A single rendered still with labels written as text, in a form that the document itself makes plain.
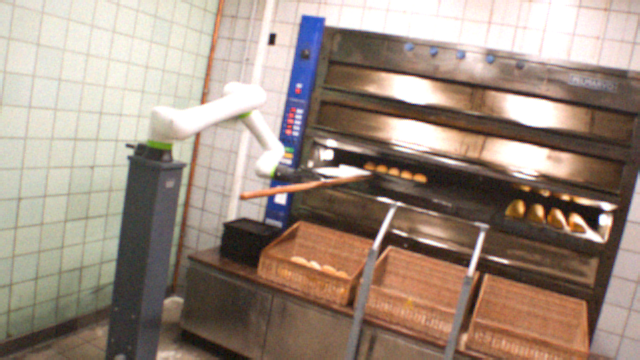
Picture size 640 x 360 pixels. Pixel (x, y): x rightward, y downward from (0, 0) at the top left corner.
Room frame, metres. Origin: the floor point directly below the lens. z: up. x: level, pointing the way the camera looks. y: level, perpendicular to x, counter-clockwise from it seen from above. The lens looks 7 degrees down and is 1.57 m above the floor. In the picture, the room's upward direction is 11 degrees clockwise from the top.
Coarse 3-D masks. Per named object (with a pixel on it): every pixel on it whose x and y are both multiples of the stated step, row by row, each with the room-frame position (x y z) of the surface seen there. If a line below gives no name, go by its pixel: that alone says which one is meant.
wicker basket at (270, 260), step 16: (304, 224) 3.23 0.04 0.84; (288, 240) 3.11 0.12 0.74; (304, 240) 3.19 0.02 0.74; (320, 240) 3.16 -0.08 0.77; (336, 240) 3.13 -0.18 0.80; (352, 240) 3.10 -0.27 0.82; (368, 240) 3.07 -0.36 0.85; (272, 256) 2.78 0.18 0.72; (288, 256) 3.15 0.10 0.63; (304, 256) 3.16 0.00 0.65; (320, 256) 3.13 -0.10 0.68; (336, 256) 3.09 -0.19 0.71; (352, 256) 3.06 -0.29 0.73; (272, 272) 2.78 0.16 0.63; (304, 272) 2.71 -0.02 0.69; (320, 272) 2.67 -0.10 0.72; (352, 272) 3.03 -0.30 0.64; (304, 288) 2.70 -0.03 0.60; (320, 288) 2.79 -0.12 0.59; (336, 288) 2.64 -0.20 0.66; (352, 288) 2.67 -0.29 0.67
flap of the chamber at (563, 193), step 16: (336, 144) 3.17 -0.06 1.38; (352, 144) 3.03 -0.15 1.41; (400, 160) 3.07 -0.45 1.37; (416, 160) 2.90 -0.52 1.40; (432, 160) 2.85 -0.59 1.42; (480, 176) 2.80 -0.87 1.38; (496, 176) 2.71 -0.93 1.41; (560, 192) 2.57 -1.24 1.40; (576, 192) 2.55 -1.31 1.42; (608, 208) 2.61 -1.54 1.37
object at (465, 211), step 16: (320, 176) 3.25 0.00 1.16; (336, 176) 3.22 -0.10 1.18; (384, 192) 3.08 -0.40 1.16; (400, 192) 3.06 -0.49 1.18; (448, 208) 2.93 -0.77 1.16; (464, 208) 2.91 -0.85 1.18; (512, 224) 2.79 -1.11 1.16; (528, 224) 2.76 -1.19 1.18; (576, 240) 2.65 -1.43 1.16; (592, 240) 2.62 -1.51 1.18
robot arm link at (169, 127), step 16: (240, 96) 2.42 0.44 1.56; (256, 96) 2.46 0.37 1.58; (176, 112) 2.24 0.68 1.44; (192, 112) 2.26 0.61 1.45; (208, 112) 2.30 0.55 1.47; (224, 112) 2.36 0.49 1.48; (240, 112) 2.43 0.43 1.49; (160, 128) 2.26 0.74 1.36; (176, 128) 2.19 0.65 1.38; (192, 128) 2.23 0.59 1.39
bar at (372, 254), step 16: (352, 192) 2.77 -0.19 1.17; (400, 208) 2.66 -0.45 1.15; (416, 208) 2.63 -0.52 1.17; (384, 224) 2.60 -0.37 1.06; (464, 224) 2.53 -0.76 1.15; (480, 224) 2.50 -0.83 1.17; (480, 240) 2.45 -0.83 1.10; (368, 256) 2.47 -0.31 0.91; (368, 272) 2.46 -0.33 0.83; (368, 288) 2.47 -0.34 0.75; (464, 288) 2.28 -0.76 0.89; (464, 304) 2.28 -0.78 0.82; (352, 336) 2.47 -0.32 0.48; (352, 352) 2.46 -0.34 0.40; (448, 352) 2.28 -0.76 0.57
